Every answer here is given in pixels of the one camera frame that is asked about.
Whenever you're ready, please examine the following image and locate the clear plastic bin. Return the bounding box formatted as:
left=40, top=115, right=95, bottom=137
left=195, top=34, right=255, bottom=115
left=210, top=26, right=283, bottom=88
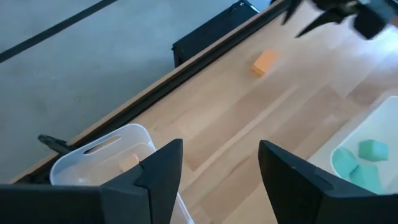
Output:
left=49, top=123, right=195, bottom=224

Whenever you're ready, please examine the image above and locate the black aluminium table frame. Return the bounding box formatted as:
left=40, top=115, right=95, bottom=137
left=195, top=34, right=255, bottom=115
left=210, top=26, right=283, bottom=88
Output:
left=9, top=0, right=295, bottom=186

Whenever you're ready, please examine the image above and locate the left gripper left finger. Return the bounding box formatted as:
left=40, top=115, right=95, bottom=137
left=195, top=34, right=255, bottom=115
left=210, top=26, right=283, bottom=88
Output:
left=0, top=139, right=183, bottom=224

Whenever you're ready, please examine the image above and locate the black flat mount plate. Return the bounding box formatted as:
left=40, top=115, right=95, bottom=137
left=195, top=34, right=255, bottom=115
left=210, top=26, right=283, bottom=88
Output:
left=171, top=0, right=261, bottom=68

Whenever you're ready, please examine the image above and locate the orange block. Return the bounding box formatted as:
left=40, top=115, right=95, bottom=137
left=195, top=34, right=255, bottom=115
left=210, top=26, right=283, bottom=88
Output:
left=251, top=49, right=279, bottom=77

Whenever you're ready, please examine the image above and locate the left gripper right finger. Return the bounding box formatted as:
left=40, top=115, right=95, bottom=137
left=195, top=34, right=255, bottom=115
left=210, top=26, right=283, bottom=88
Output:
left=257, top=139, right=398, bottom=224

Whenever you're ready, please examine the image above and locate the natural wood block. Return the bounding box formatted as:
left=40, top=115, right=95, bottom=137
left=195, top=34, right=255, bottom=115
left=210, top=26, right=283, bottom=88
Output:
left=119, top=154, right=141, bottom=172

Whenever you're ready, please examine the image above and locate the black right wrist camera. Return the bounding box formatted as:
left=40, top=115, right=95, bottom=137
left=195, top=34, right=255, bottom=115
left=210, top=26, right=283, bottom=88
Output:
left=353, top=0, right=397, bottom=40

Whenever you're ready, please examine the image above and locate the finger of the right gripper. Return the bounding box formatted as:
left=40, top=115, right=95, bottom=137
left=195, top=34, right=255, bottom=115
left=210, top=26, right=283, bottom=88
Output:
left=294, top=7, right=356, bottom=39
left=281, top=0, right=304, bottom=26

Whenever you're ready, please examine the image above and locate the black frame corner bracket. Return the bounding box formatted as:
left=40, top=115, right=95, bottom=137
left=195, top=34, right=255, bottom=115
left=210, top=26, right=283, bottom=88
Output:
left=37, top=134, right=71, bottom=154

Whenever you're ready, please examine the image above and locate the white plastic bin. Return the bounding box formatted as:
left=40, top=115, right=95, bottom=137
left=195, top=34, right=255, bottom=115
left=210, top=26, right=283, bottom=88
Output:
left=307, top=95, right=398, bottom=195

